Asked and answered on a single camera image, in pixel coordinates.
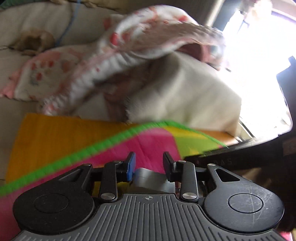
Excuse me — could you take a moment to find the colourful cartoon play mat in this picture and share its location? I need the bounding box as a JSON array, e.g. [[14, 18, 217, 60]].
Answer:
[[1, 113, 236, 240]]

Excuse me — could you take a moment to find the beige covered sofa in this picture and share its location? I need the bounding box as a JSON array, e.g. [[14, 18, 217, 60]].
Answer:
[[0, 0, 242, 181]]

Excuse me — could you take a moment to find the pink patterned blanket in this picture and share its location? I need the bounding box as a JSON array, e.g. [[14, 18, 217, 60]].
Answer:
[[1, 5, 223, 115]]

